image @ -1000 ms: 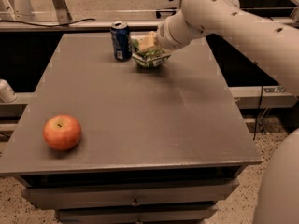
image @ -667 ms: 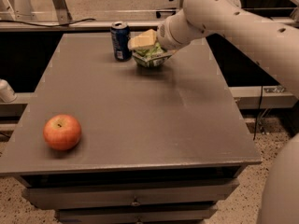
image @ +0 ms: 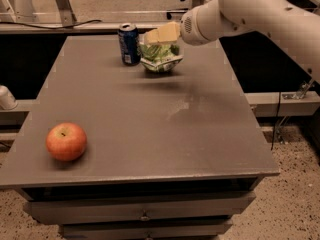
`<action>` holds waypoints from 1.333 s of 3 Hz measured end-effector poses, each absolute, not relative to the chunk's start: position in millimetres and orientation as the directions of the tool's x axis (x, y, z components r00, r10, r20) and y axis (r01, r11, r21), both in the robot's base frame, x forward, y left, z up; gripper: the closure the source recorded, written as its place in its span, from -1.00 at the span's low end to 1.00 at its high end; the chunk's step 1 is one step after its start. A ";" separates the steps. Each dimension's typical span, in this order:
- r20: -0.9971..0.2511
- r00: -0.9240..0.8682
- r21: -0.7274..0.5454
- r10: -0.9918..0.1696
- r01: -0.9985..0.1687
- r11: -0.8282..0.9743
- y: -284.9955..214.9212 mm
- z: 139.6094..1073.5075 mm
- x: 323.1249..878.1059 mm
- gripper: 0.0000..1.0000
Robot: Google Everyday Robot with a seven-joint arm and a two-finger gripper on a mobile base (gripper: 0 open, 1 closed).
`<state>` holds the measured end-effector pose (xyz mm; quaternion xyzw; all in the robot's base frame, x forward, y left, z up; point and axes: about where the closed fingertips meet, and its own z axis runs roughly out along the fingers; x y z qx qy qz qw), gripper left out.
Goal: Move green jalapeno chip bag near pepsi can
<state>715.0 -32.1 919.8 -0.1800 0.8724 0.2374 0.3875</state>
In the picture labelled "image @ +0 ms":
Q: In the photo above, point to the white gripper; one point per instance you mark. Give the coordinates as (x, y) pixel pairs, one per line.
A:
(192, 29)

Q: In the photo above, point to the green jalapeno chip bag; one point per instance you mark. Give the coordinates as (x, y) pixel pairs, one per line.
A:
(159, 56)

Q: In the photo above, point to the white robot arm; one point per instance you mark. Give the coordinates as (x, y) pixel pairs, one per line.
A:
(295, 31)

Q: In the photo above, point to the blue pepsi can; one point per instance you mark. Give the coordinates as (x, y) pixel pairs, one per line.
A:
(129, 44)

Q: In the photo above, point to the red apple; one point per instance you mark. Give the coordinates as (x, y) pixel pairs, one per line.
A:
(66, 142)

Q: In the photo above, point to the white cylinder at left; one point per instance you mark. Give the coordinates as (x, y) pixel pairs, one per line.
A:
(7, 100)

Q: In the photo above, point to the grey upper drawer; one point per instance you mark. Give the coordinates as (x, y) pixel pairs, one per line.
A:
(139, 208)

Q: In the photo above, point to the grey drawer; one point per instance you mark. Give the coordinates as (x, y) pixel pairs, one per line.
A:
(139, 208)
(151, 230)

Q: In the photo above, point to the grey lower drawer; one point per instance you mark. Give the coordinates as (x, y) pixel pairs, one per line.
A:
(151, 230)

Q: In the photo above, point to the metal rail frame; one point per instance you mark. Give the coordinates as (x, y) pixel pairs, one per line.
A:
(89, 16)

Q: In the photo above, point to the metal bracket at right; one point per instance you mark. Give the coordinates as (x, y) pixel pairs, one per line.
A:
(301, 92)

